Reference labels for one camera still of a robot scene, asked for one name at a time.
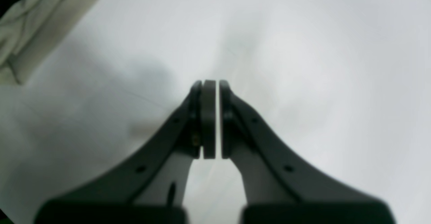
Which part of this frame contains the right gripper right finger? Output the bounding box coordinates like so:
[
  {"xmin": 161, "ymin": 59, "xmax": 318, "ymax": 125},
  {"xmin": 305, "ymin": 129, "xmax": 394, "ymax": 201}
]
[{"xmin": 220, "ymin": 80, "xmax": 395, "ymax": 224}]

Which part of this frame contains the beige T-shirt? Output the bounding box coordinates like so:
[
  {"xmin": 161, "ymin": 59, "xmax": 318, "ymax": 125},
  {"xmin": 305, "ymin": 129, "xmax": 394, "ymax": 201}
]
[{"xmin": 1, "ymin": 0, "xmax": 98, "ymax": 85}]

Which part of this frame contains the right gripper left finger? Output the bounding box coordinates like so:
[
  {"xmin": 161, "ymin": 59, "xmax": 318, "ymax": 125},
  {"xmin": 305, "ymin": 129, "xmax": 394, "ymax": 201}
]
[{"xmin": 34, "ymin": 80, "xmax": 217, "ymax": 224}]

